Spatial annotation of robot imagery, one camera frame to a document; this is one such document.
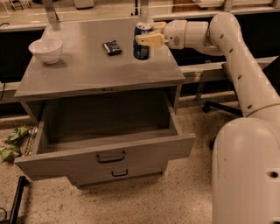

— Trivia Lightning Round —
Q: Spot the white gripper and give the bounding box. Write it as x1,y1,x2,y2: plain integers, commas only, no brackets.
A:
135,20,187,49

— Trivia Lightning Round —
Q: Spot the blue pepsi can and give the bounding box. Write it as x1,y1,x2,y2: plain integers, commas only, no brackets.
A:
133,22,152,60

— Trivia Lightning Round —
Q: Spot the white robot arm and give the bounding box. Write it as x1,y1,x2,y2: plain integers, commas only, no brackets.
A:
136,12,280,224

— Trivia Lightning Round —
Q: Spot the grey drawer cabinet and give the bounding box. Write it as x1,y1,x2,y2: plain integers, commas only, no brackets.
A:
14,17,186,189

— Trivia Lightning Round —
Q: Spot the open grey top drawer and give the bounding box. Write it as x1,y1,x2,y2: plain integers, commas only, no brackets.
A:
15,89,195,180

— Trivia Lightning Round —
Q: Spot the grey lower drawer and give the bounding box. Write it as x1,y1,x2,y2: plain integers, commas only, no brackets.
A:
68,161,168,187

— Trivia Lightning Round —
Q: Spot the dark snack packet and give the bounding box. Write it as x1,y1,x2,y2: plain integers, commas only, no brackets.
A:
102,40,123,56

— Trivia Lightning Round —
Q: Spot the white bowl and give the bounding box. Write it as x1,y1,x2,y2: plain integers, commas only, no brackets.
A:
28,38,63,64

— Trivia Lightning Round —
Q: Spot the black office chair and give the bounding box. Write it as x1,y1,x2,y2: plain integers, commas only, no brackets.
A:
201,56,280,151

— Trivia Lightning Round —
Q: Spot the striped snack wrapper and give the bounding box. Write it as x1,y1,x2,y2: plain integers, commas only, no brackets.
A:
24,126,38,156

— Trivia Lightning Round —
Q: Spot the green chip bag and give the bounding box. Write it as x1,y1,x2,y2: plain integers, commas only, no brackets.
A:
0,144,21,163
5,125,32,144

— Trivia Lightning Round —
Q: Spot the black metal stand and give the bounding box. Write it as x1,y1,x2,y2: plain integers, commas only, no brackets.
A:
0,176,29,224

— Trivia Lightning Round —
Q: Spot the black top drawer handle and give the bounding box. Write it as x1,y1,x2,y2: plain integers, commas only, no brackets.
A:
96,150,126,164

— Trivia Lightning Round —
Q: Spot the black drawer handle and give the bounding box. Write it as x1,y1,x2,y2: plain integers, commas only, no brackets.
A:
96,150,126,164
111,169,129,178

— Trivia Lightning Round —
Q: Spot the black lower drawer handle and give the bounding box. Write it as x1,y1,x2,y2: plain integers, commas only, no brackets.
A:
111,169,129,178

